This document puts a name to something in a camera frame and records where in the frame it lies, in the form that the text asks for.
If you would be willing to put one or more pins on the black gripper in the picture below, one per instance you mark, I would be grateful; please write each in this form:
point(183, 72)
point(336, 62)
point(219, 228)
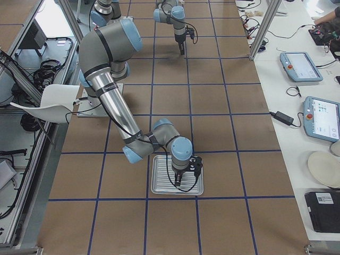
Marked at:
point(178, 173)
point(180, 44)

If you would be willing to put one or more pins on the silver ribbed metal tray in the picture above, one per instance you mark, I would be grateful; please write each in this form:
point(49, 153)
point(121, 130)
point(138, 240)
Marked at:
point(162, 174)

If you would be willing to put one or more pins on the white plastic chair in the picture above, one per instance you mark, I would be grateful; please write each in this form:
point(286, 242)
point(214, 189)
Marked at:
point(56, 103)

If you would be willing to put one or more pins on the black power adapter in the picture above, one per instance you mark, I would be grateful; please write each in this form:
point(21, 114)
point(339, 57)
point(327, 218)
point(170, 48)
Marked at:
point(283, 118)

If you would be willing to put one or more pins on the far blue teach pendant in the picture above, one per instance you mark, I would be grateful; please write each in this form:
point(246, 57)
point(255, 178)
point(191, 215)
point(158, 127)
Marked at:
point(300, 67)

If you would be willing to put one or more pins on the blue teach pendant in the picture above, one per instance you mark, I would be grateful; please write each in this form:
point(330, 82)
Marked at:
point(321, 118)
point(300, 67)

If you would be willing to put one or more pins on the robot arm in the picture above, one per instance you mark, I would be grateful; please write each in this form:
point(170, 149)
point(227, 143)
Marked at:
point(170, 13)
point(103, 56)

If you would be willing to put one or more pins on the aluminium frame post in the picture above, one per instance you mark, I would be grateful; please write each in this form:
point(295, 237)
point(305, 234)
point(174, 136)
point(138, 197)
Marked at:
point(264, 26)

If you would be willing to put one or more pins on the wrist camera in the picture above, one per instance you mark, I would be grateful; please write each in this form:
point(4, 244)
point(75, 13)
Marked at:
point(196, 166)

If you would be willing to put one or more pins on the near blue teach pendant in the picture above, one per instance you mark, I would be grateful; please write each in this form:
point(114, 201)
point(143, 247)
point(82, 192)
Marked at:
point(321, 118)

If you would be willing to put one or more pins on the beige round plate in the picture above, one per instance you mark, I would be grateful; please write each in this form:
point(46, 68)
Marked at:
point(324, 167)

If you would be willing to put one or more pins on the black laptop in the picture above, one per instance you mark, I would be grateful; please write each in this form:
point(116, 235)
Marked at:
point(323, 208)

